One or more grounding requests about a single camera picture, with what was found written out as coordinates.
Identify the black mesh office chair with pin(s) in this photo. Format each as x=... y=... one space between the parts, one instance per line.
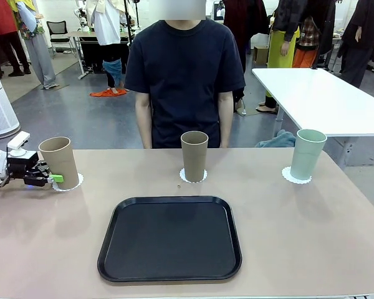
x=57 y=31

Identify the person's left hand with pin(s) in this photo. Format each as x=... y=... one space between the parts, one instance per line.
x=224 y=145

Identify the brown cardboard box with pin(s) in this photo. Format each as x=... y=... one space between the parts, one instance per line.
x=261 y=56

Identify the person in red top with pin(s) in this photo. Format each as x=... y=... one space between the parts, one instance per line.
x=3 y=18

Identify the person's right forearm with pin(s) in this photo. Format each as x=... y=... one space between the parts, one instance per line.
x=143 y=118

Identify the background desk with white legs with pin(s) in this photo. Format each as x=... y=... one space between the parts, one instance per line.
x=81 y=56

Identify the person in navy t-shirt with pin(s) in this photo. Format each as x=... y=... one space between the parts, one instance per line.
x=184 y=62

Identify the mannequin in white shirt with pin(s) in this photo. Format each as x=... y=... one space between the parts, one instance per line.
x=107 y=25

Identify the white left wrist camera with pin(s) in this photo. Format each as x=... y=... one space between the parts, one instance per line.
x=18 y=143

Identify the white perforated air purifier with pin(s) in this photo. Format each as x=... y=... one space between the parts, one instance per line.
x=0 y=106

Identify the teal crumpled cloth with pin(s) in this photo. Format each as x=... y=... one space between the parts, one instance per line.
x=277 y=140

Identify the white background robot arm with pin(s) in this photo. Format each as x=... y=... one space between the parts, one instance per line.
x=82 y=18

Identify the tall brown cup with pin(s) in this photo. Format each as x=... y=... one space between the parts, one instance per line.
x=194 y=155
x=60 y=165

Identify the black plastic tray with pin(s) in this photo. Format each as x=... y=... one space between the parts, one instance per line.
x=171 y=240

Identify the mannequin in orange skirt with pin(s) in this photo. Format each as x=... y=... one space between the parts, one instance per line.
x=305 y=57

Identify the white scalloped paper coaster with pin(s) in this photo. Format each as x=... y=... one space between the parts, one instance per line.
x=288 y=176
x=57 y=188
x=183 y=177

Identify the mannequin in yellow-green skirt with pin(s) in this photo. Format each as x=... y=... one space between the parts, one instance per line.
x=280 y=50

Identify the orange cloth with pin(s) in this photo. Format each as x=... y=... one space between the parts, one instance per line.
x=110 y=93

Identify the mannequin in black robe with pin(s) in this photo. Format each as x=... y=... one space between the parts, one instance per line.
x=358 y=37

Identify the white rectangular table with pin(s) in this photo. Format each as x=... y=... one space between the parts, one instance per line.
x=314 y=99

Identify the black tripod stand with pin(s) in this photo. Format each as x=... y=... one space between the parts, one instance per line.
x=131 y=25

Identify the mannequin in dark red garment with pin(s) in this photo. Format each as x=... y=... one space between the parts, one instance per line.
x=246 y=18

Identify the person's left forearm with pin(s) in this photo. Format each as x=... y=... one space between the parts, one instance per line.
x=226 y=118

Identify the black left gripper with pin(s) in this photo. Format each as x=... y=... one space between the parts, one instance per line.
x=22 y=168

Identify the person's right hand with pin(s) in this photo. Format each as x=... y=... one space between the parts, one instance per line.
x=147 y=145

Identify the tall light green cup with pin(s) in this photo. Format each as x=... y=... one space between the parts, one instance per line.
x=308 y=155

